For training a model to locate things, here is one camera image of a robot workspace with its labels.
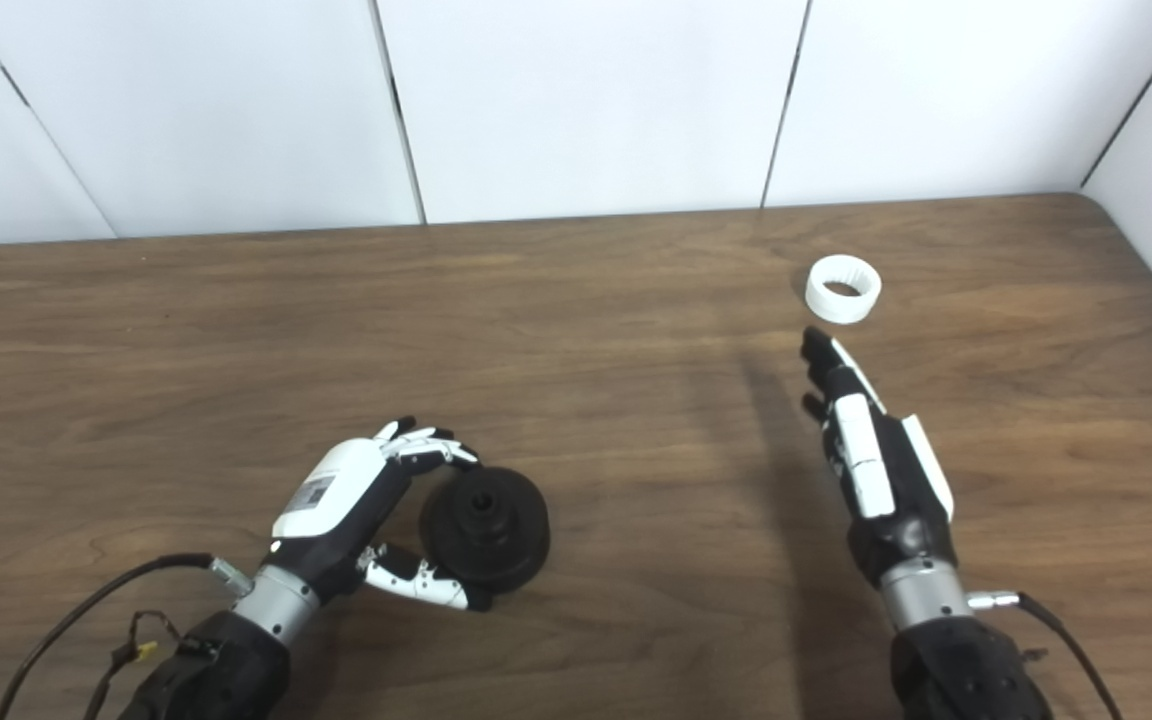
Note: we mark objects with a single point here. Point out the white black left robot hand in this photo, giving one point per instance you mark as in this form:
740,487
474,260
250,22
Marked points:
336,490

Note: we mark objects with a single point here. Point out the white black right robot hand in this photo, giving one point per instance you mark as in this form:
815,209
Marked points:
901,520

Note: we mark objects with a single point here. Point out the round black stepped part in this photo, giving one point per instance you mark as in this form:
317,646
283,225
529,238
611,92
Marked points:
506,545

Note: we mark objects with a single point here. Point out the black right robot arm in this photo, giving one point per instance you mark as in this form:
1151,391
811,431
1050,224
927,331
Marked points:
961,670

